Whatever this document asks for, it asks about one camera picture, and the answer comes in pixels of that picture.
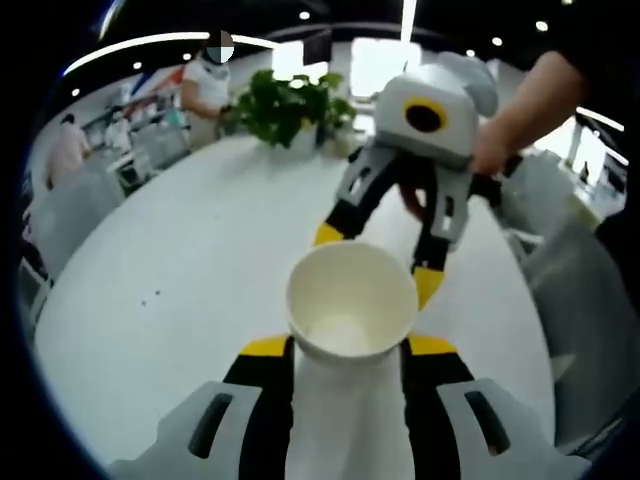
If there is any person's dark clothing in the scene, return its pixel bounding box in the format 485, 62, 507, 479
519, 0, 640, 261

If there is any black hanging screen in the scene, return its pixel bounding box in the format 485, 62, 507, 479
304, 32, 332, 66

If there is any straight ceiling light strip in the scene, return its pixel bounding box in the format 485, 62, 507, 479
399, 0, 419, 49

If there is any curved ceiling light strip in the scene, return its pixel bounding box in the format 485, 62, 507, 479
62, 30, 279, 76

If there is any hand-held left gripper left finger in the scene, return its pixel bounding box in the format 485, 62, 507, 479
109, 333, 296, 480

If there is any white plant pot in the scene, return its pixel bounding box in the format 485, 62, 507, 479
289, 127, 321, 154

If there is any green leafy plant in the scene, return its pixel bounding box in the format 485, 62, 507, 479
227, 69, 359, 149

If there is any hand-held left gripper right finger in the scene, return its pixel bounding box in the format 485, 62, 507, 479
399, 335, 594, 480

